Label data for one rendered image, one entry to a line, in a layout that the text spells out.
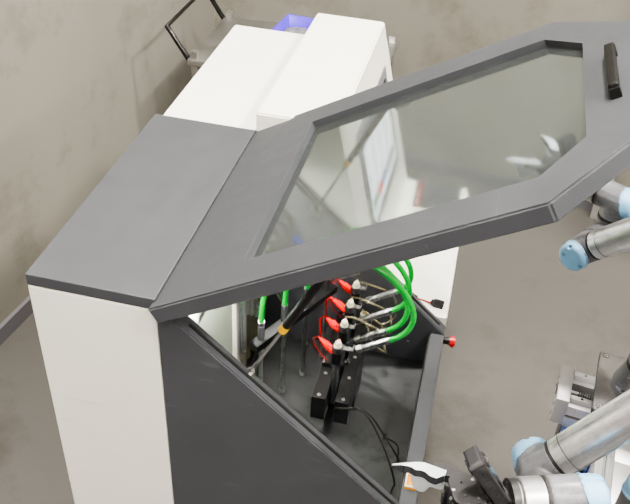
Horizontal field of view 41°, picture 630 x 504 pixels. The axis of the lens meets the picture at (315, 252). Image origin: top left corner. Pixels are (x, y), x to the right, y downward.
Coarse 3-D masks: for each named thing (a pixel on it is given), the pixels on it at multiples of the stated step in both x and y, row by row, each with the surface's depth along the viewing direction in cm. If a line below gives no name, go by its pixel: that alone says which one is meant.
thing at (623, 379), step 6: (624, 366) 212; (618, 372) 213; (624, 372) 211; (612, 378) 215; (618, 378) 212; (624, 378) 210; (612, 384) 214; (618, 384) 212; (624, 384) 211; (612, 390) 214; (618, 390) 211; (624, 390) 212
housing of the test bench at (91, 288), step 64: (256, 64) 256; (192, 128) 218; (128, 192) 193; (192, 192) 194; (64, 256) 174; (128, 256) 175; (64, 320) 175; (128, 320) 170; (64, 384) 188; (128, 384) 182; (64, 448) 203; (128, 448) 196
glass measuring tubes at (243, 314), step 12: (252, 300) 219; (240, 312) 213; (252, 312) 222; (240, 324) 216; (252, 324) 225; (240, 336) 218; (252, 336) 227; (240, 348) 221; (240, 360) 224; (252, 360) 229
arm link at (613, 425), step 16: (624, 400) 146; (592, 416) 150; (608, 416) 147; (624, 416) 145; (560, 432) 154; (576, 432) 150; (592, 432) 148; (608, 432) 147; (624, 432) 146; (528, 448) 156; (544, 448) 153; (560, 448) 151; (576, 448) 149; (592, 448) 148; (608, 448) 148; (528, 464) 154; (544, 464) 152; (560, 464) 151; (576, 464) 150
